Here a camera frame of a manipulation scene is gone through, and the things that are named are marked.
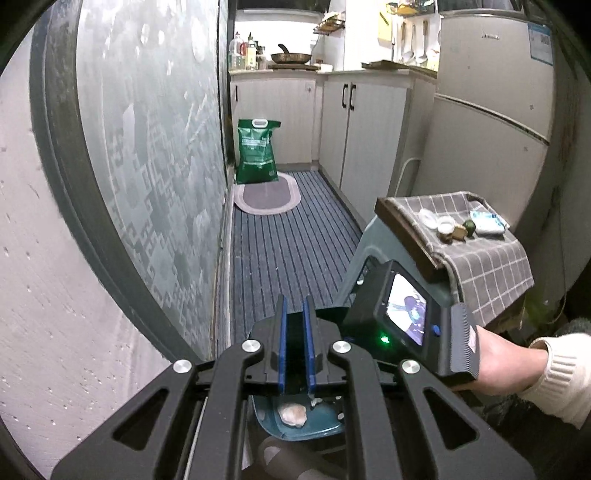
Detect white knit sleeve forearm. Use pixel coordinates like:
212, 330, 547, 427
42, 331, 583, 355
518, 333, 591, 429

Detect dark teal trash bin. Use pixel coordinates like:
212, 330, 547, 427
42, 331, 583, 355
252, 393, 345, 442

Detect white kitchen base cabinet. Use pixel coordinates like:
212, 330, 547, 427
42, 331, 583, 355
320, 69, 436, 228

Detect person's right hand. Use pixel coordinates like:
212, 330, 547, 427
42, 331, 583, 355
452, 327, 549, 396

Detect pinkish crumpled tissue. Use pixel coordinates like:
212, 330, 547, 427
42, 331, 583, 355
277, 402, 308, 428

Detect blue striped floor runner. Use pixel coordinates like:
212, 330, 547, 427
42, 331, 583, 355
230, 171, 362, 340

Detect grey-green plastic stool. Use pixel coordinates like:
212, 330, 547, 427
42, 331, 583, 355
327, 216, 456, 326

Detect grey slipper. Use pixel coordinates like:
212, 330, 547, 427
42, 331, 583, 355
256, 437, 348, 480

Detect brown wooden board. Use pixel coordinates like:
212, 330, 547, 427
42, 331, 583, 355
375, 198, 447, 283

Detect white round lid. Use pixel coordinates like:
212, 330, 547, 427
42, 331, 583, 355
437, 216, 457, 236

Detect brown nut shell scrap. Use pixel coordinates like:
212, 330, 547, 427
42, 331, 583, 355
437, 225, 467, 243

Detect grey checked cloth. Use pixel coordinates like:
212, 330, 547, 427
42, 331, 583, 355
388, 191, 534, 326

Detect green lime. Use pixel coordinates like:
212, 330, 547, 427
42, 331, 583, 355
463, 220, 476, 238

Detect blue white wrapper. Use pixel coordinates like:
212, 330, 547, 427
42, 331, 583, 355
470, 210, 506, 236

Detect oval grey pink mat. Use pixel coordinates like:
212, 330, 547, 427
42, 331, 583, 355
233, 172, 301, 216

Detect green rice bag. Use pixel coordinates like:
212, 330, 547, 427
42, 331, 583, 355
236, 119, 281, 185

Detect white refrigerator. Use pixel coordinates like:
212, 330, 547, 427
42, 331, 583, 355
412, 9, 555, 227

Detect white corner cabinet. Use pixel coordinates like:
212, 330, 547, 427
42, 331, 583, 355
230, 70, 322, 171

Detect black frying pan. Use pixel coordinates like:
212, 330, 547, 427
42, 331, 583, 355
271, 43, 311, 65

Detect clear oil bottle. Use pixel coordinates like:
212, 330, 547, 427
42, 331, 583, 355
228, 32, 243, 71

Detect patterned frosted glass door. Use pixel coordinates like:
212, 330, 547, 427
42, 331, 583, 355
30, 1, 228, 361

